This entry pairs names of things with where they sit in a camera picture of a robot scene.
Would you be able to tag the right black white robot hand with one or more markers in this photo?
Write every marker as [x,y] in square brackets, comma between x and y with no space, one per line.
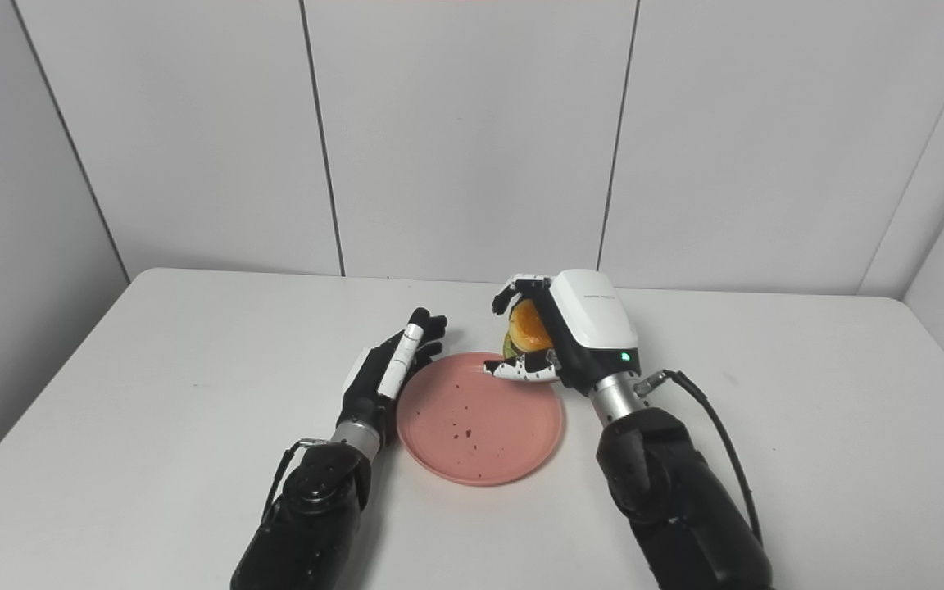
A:
[595,328]

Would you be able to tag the toy hamburger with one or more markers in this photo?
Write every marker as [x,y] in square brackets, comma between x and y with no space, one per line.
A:
[528,324]

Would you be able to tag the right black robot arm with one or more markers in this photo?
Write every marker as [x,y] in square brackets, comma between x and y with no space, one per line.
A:
[677,492]

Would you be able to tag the pink round plate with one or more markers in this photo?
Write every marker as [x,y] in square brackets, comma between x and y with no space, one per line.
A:
[480,434]

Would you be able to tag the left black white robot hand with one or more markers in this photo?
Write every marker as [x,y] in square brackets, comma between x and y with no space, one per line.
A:
[369,385]

